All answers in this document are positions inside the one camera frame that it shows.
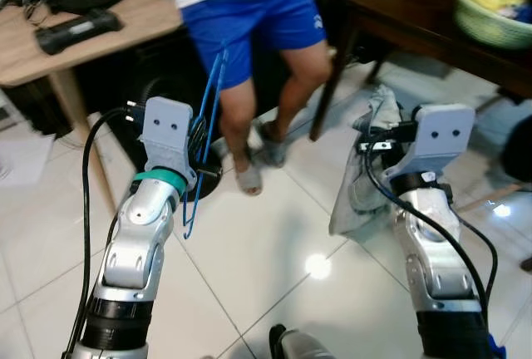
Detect grey-green shirt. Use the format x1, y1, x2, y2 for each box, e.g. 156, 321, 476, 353
328, 85, 416, 240

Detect grey slipper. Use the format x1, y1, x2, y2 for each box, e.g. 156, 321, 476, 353
233, 155, 264, 196
258, 122, 288, 167

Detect chair with wooden legs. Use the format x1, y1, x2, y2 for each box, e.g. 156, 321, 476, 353
456, 180, 532, 213

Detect green plastic laundry basket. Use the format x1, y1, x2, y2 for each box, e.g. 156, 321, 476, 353
451, 0, 532, 51

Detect long black device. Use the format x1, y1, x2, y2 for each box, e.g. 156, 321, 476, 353
35, 8, 126, 55

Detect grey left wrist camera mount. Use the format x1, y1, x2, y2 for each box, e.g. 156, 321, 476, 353
140, 97, 199, 189

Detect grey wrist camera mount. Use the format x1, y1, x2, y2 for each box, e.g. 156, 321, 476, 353
140, 97, 199, 189
401, 104, 476, 179

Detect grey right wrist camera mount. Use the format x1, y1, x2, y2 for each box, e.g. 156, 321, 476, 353
401, 104, 476, 179

